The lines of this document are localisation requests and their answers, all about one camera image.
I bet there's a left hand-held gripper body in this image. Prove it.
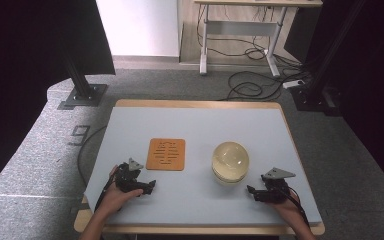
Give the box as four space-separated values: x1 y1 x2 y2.
114 157 145 194

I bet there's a hand-held gripper black cable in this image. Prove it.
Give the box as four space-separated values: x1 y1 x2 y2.
93 173 118 213
285 186 312 228

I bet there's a left hand-held gripper black cable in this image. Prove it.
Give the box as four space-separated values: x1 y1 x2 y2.
93 173 118 213

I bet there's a tangle of black floor cables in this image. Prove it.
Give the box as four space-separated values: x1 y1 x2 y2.
195 4 313 103

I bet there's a white-framed wooden desk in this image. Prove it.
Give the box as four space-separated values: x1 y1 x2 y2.
193 0 324 78

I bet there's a person's left hand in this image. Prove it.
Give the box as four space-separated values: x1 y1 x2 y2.
99 165 144 214

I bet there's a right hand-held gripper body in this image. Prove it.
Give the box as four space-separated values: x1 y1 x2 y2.
255 167 297 204

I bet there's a person's right hand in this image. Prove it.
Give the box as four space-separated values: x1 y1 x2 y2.
269 196 310 231

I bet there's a wooden table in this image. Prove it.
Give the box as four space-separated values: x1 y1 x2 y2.
73 98 326 236

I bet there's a black metal stand with base plate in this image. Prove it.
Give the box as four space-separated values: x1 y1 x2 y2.
57 53 109 111

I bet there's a black curtain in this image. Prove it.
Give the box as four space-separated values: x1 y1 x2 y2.
283 0 384 198
0 0 116 198

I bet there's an orange square slotted coaster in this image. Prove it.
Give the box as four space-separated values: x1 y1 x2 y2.
145 138 187 172

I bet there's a white power strip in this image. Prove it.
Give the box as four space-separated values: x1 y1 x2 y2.
282 79 305 90

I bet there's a light grey table board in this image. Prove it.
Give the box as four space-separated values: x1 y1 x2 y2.
84 106 323 227

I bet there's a black metal stand with dark base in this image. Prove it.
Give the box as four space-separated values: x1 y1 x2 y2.
289 0 368 117

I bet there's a black floor cable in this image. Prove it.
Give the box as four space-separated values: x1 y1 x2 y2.
76 124 109 188

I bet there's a right hand-held gripper black cable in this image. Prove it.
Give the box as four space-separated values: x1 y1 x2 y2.
285 186 312 228

